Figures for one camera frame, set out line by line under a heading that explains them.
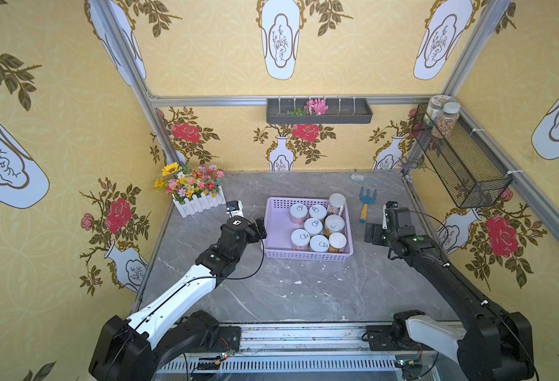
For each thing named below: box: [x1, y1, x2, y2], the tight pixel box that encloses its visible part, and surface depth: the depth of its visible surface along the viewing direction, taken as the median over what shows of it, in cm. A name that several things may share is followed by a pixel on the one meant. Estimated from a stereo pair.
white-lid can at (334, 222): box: [324, 214, 346, 232], surface depth 94 cm
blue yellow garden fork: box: [359, 186, 378, 224], surface depth 112 cm
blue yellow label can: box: [327, 192, 347, 217], surface depth 95 cm
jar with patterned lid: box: [423, 94, 452, 127], surface depth 87 cm
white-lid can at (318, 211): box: [308, 203, 328, 220], surface depth 102 cm
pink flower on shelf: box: [304, 97, 329, 116], surface depth 90 cm
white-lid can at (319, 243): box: [309, 234, 330, 253], surface depth 92 cm
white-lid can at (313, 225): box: [303, 217, 324, 235], surface depth 97 cm
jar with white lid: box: [431, 101, 462, 139], surface depth 82 cm
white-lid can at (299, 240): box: [290, 228, 311, 252], surface depth 92 cm
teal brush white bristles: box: [350, 173, 382, 183], surface depth 120 cm
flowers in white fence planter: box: [154, 162, 227, 219], surface depth 99 cm
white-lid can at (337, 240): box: [328, 231, 347, 250], surface depth 91 cm
